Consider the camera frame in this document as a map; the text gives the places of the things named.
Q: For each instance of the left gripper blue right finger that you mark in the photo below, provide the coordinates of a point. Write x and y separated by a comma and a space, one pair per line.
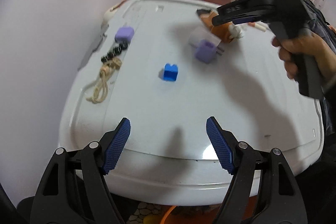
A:
278, 198

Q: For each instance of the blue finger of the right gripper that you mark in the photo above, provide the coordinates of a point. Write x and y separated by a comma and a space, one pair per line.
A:
244, 11

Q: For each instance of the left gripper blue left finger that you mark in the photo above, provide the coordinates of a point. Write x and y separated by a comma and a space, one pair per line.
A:
73, 187

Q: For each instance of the orange trash bin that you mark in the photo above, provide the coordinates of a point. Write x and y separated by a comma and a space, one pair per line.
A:
167, 213

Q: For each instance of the person's right hand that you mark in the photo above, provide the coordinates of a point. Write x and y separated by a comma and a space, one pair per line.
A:
312, 45

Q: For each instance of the brown plush head pen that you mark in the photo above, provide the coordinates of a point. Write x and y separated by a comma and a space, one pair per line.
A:
260, 26

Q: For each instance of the orange plush animal toy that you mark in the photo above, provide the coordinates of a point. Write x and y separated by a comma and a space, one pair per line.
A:
227, 32

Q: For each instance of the white charger block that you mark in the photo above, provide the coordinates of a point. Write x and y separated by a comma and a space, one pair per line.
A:
201, 33

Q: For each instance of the purple cube charger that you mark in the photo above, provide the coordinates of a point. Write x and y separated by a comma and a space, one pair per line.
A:
207, 51

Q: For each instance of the blue toy building block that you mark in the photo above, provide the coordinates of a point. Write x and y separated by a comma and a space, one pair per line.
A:
170, 72

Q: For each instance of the purple earbud case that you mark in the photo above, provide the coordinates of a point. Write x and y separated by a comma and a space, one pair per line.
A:
124, 34

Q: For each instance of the black bead hair clip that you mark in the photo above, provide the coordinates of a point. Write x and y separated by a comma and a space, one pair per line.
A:
115, 51

